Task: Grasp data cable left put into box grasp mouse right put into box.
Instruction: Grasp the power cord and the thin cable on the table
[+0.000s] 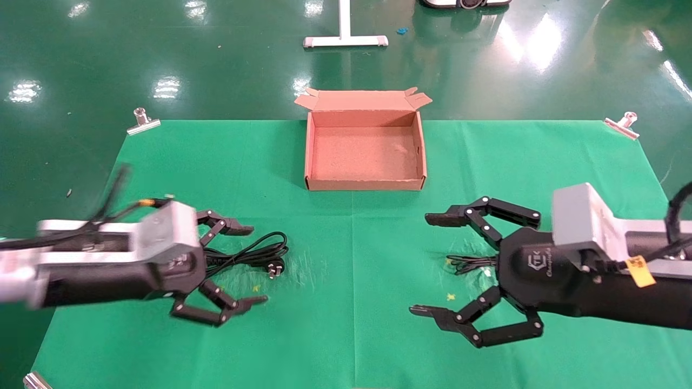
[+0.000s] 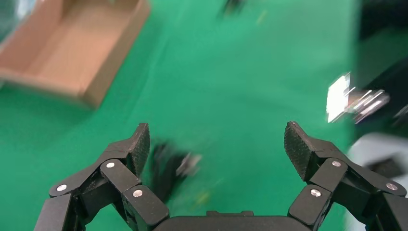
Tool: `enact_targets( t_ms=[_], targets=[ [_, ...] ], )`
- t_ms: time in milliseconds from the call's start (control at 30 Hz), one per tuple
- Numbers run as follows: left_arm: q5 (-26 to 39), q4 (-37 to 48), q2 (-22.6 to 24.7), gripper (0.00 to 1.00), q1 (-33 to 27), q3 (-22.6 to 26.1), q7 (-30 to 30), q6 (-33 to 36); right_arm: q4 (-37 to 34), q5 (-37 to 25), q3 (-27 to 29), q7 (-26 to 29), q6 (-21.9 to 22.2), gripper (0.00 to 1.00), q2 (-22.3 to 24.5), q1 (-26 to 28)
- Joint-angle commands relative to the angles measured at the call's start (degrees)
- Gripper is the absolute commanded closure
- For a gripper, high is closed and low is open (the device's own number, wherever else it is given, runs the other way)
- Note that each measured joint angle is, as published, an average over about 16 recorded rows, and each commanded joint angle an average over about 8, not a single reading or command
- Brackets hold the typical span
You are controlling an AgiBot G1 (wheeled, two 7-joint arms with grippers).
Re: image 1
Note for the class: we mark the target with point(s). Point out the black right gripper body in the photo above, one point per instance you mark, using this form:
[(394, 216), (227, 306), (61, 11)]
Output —
[(540, 270)]

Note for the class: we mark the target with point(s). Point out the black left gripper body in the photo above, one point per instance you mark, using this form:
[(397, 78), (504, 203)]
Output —
[(162, 278)]

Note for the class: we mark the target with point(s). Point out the white T-shaped stand base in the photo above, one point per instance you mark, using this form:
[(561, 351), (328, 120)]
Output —
[(345, 39)]

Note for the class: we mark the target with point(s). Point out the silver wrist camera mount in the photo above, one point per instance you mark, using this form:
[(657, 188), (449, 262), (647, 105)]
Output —
[(578, 216), (167, 232)]

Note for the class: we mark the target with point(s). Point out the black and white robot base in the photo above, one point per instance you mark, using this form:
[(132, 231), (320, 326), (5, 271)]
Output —
[(465, 3)]

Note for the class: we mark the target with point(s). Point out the open brown cardboard box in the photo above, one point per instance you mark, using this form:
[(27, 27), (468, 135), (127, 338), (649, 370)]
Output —
[(365, 156)]

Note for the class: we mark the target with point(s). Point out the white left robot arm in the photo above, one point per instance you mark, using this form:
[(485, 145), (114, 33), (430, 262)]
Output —
[(16, 275)]

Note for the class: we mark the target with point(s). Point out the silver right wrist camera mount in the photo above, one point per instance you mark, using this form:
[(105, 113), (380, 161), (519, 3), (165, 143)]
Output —
[(578, 216)]

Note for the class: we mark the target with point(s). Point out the green table cloth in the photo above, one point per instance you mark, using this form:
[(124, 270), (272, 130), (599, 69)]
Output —
[(357, 281)]

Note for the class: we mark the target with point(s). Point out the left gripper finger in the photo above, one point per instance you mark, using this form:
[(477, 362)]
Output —
[(232, 308), (232, 227)]

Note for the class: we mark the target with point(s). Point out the silver binder clip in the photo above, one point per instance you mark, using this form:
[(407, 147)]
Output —
[(621, 127), (142, 125), (35, 381)]

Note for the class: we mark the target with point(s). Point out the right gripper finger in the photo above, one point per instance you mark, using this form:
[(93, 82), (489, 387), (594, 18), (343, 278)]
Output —
[(513, 212), (508, 334)]

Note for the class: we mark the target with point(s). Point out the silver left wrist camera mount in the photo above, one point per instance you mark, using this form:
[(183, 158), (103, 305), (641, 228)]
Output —
[(167, 232)]

